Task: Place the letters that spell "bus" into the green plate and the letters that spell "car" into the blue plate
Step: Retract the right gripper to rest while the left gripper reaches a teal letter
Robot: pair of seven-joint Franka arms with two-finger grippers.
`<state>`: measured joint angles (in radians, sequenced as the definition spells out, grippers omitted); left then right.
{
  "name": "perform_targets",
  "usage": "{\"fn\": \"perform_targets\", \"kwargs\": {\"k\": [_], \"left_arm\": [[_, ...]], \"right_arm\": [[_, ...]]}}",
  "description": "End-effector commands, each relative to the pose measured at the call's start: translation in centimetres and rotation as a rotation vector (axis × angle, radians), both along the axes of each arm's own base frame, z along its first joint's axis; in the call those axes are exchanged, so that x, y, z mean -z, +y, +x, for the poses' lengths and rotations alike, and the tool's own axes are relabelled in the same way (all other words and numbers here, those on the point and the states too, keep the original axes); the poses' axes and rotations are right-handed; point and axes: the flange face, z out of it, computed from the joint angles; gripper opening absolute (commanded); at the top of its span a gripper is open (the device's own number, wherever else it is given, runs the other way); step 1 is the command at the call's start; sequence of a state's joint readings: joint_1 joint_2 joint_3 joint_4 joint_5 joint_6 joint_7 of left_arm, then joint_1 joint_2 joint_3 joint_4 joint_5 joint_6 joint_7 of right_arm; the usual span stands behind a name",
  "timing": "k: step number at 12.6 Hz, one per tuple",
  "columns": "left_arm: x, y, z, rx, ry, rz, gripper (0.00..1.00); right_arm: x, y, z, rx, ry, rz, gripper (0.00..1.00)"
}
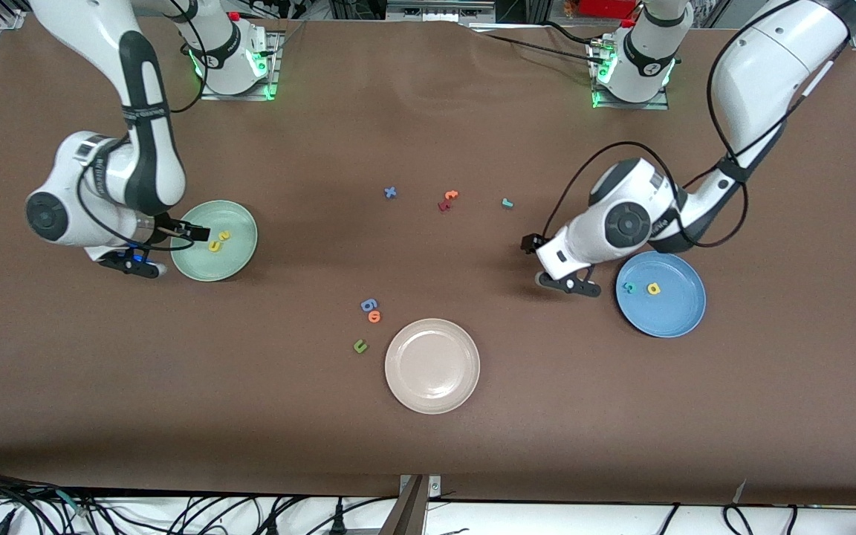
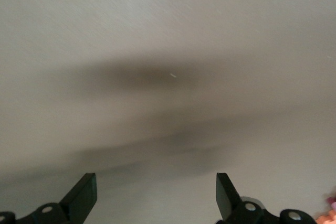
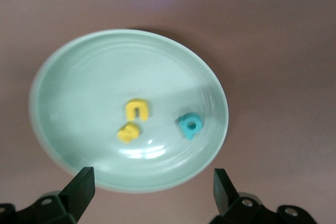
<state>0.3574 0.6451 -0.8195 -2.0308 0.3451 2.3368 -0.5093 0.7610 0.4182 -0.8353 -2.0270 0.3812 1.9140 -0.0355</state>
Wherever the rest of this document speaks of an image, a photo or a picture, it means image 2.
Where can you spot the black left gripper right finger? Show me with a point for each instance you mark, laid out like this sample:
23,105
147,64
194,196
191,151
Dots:
228,203

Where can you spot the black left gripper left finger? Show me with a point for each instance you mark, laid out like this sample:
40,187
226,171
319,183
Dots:
78,203

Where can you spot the orange foam letter t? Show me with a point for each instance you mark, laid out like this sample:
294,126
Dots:
326,220

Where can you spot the dark red foam letter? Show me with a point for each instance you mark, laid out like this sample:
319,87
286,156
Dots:
331,200

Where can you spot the brown table cover sheet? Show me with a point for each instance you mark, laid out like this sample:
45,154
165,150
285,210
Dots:
168,11

